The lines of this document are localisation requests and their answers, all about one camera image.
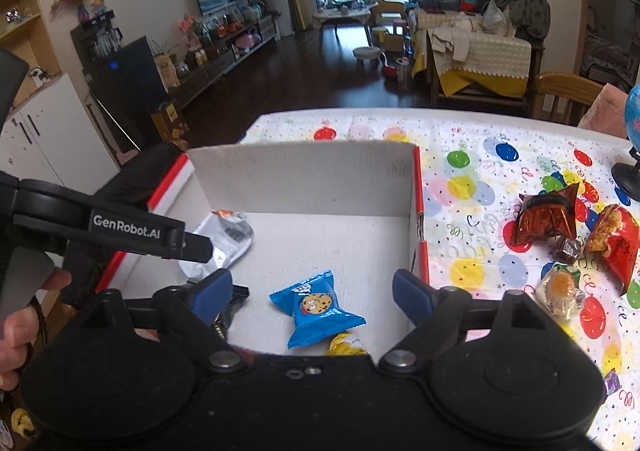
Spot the red snack bag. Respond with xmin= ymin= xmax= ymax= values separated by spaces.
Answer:
xmin=586 ymin=205 xmax=639 ymax=295

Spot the blue desk globe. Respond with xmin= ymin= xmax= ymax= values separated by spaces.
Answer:
xmin=611 ymin=85 xmax=640 ymax=202

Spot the purple candy packet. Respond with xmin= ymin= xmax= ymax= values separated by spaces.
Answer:
xmin=603 ymin=369 xmax=620 ymax=397

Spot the small brown candy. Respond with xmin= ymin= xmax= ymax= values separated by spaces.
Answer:
xmin=550 ymin=235 xmax=585 ymax=266

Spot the silver snack packet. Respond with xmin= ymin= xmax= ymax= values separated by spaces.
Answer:
xmin=179 ymin=210 xmax=254 ymax=282

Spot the blue cookie snack packet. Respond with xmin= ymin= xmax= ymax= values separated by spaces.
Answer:
xmin=269 ymin=270 xmax=367 ymax=349

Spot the person's left hand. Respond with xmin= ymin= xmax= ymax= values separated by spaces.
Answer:
xmin=0 ymin=268 xmax=73 ymax=392

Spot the dark tv cabinet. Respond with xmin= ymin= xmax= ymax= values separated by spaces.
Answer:
xmin=169 ymin=15 xmax=278 ymax=109

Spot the clear wrapped orange pastry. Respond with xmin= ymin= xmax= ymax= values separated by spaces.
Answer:
xmin=535 ymin=263 xmax=586 ymax=322

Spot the dark red foil snack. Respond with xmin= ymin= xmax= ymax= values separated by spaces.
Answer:
xmin=510 ymin=184 xmax=579 ymax=245

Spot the small white round stool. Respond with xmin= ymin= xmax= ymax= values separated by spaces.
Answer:
xmin=352 ymin=46 xmax=381 ymax=70

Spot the yellow snack wrapper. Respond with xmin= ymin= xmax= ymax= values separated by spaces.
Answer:
xmin=326 ymin=332 xmax=368 ymax=357

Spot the round coffee table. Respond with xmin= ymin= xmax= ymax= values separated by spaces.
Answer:
xmin=312 ymin=3 xmax=378 ymax=45

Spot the white cupboard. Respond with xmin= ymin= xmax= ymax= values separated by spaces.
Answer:
xmin=0 ymin=74 xmax=119 ymax=194

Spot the colourful balloon tablecloth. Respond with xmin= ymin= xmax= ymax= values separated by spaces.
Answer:
xmin=244 ymin=109 xmax=639 ymax=450

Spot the wooden chair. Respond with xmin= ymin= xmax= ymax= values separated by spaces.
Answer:
xmin=530 ymin=72 xmax=603 ymax=126

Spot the red white cardboard box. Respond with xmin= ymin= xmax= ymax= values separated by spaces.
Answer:
xmin=94 ymin=140 xmax=432 ymax=357

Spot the sofa with yellow cover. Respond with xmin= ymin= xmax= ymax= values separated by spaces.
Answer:
xmin=405 ymin=0 xmax=551 ymax=99

